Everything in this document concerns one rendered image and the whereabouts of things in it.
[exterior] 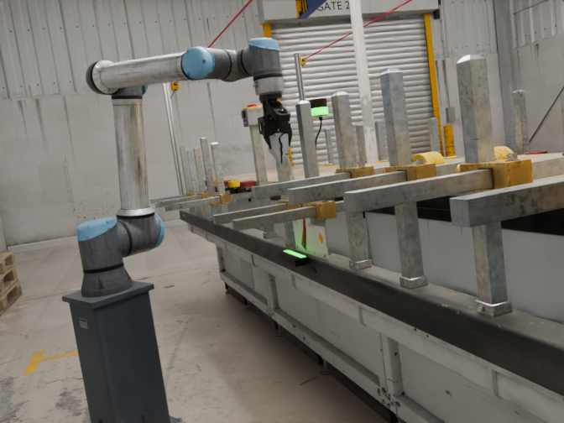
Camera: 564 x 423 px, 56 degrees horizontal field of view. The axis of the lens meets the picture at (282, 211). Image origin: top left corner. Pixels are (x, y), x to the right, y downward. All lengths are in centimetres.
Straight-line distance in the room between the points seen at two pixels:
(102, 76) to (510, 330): 153
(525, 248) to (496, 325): 30
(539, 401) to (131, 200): 160
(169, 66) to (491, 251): 112
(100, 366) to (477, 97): 162
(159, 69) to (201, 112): 773
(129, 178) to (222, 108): 745
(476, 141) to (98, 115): 867
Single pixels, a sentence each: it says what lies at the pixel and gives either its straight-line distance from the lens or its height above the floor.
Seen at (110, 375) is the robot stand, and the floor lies 32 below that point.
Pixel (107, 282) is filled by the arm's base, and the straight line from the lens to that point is 207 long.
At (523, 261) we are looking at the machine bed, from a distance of 125.
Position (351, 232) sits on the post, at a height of 80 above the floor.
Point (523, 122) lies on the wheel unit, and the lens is 246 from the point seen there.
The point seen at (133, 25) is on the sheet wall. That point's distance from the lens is 965.
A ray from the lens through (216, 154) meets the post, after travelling 280.
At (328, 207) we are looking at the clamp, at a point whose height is 85.
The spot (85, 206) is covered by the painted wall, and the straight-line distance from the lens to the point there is 938.
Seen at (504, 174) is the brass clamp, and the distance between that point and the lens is 91.
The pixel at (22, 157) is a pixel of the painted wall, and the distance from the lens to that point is 949.
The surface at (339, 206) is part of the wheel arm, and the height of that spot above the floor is 85.
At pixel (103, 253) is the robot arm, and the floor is 75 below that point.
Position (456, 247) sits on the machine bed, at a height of 74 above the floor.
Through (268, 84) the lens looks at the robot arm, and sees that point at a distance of 162.
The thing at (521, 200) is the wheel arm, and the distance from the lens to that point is 62.
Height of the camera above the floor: 103
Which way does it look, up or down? 6 degrees down
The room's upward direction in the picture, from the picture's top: 8 degrees counter-clockwise
